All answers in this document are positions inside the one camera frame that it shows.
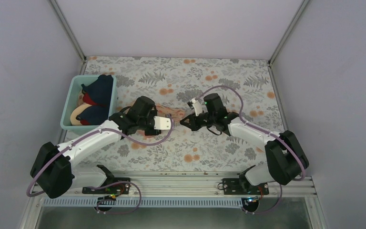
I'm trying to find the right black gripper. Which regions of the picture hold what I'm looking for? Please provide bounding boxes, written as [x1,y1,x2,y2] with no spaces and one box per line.
[181,112,216,131]

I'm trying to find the peach floral mesh laundry bag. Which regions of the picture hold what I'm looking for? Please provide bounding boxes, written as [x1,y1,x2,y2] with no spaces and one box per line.
[139,104,186,137]

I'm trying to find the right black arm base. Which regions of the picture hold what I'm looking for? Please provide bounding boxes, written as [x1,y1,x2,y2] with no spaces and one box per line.
[217,178,269,213]

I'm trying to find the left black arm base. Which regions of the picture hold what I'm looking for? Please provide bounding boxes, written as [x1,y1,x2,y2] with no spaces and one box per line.
[82,177,131,202]

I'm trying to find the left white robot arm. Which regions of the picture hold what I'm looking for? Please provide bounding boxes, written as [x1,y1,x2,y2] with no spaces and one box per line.
[26,96,174,198]

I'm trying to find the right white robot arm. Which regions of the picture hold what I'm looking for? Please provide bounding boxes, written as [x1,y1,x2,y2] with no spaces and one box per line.
[180,93,309,194]

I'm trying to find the navy red bra upper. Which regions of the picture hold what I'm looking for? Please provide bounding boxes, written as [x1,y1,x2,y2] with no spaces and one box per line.
[81,74,113,107]

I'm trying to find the navy beige bra lower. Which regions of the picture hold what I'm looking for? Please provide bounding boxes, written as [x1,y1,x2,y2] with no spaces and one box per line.
[70,104,109,125]

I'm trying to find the floral patterned table mat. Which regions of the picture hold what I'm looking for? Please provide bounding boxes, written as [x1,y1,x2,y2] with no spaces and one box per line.
[80,56,285,172]

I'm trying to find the light blue plastic bin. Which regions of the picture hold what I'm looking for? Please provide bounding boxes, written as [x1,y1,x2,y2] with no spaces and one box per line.
[60,75,117,135]

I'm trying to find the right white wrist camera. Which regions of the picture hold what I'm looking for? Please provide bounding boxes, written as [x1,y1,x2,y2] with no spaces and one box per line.
[187,98,203,116]

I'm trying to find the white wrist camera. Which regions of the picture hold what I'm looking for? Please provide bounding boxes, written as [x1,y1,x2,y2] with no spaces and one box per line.
[153,116,173,130]
[187,98,203,116]

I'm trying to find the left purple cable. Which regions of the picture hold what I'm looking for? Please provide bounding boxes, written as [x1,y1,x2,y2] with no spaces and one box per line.
[27,114,175,198]

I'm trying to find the purple cable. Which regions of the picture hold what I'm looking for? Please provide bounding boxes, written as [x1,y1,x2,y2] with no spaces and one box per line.
[195,85,307,215]
[27,114,175,198]

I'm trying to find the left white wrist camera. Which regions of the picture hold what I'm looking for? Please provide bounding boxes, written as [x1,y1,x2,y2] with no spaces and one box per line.
[153,116,173,130]

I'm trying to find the aluminium front rail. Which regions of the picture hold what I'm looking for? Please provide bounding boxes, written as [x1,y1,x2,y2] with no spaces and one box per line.
[31,171,317,198]

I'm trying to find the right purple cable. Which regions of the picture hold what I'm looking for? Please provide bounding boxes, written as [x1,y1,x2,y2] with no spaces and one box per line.
[195,85,307,215]

